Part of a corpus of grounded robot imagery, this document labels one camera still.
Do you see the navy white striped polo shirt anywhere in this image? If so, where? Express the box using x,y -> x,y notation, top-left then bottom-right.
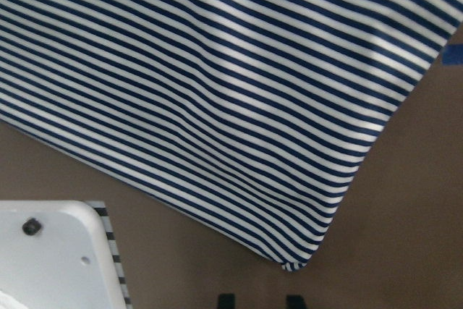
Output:
1,0 -> 462,271

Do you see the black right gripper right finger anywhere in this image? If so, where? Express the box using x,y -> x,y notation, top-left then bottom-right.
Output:
285,295 -> 306,309

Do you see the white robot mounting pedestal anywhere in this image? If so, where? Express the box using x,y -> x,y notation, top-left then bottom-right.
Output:
1,200 -> 132,308

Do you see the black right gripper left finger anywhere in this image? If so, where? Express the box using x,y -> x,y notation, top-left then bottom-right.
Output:
218,293 -> 236,309

